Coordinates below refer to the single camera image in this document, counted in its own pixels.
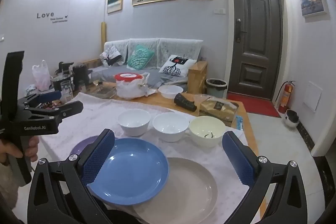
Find person's left hand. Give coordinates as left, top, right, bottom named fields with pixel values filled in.
left=0, top=135, right=40, bottom=165

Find glass tray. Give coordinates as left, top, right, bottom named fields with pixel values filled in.
left=92, top=86, right=117, bottom=98

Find teal patterned pillow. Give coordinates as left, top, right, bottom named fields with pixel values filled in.
left=127, top=45, right=155, bottom=70

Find red doormat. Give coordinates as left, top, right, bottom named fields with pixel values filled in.
left=227, top=93, right=281, bottom=118

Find white tree print pillow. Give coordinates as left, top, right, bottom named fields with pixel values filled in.
left=159, top=55, right=197, bottom=77

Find grey sofa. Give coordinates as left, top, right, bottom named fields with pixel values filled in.
left=87, top=38, right=205, bottom=88

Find black wall lettering decal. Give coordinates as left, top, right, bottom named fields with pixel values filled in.
left=36, top=12, right=69, bottom=24

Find cream bowl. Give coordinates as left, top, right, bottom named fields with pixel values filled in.
left=188, top=116, right=227, bottom=148

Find beige plate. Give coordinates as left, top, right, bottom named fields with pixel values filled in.
left=131, top=157, right=218, bottom=224

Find blue plate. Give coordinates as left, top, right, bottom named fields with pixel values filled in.
left=88, top=138, right=169, bottom=206

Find white wall panel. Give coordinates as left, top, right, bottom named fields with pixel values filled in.
left=304, top=81, right=322, bottom=112

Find red fire extinguisher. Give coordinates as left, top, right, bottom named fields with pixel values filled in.
left=278, top=81, right=296, bottom=114

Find black garbage bag roll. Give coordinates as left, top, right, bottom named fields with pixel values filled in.
left=174, top=93, right=197, bottom=111

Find brown paper bag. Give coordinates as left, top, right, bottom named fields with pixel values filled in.
left=188, top=61, right=208, bottom=94

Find purple plate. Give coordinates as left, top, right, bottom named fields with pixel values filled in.
left=70, top=135, right=101, bottom=156

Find gold tissue pack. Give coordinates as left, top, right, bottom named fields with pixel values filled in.
left=198, top=98, right=239, bottom=127

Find white plastic bag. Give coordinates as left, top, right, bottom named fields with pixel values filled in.
left=32, top=60, right=51, bottom=91
left=116, top=73, right=158, bottom=100

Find clear drinking glass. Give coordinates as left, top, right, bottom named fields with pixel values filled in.
left=60, top=80, right=74, bottom=103

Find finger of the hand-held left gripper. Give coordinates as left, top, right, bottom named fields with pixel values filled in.
left=25, top=101, right=84, bottom=125
left=18, top=90, right=62, bottom=110

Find clear plastic bowl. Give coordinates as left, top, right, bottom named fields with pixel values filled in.
left=158, top=85, right=184, bottom=99

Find red-lidded container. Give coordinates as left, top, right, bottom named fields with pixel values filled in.
left=115, top=72, right=143, bottom=83

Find black door lock handle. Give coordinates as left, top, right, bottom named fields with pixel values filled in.
left=235, top=19, right=247, bottom=43

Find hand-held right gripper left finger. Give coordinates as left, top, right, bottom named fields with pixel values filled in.
left=26, top=128, right=116, bottom=224

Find dark brown door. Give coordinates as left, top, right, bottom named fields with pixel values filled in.
left=231, top=0, right=285, bottom=101

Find person's left forearm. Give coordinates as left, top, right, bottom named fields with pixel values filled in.
left=0, top=161, right=33, bottom=216

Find white bowl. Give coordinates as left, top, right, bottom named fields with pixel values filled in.
left=117, top=109, right=151, bottom=137
left=152, top=112, right=190, bottom=143

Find grey trash can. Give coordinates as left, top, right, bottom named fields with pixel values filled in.
left=205, top=78, right=228, bottom=99

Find black and white pillow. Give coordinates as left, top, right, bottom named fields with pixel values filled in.
left=100, top=46, right=122, bottom=66

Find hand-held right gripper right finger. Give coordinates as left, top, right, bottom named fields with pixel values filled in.
left=222, top=131, right=315, bottom=224

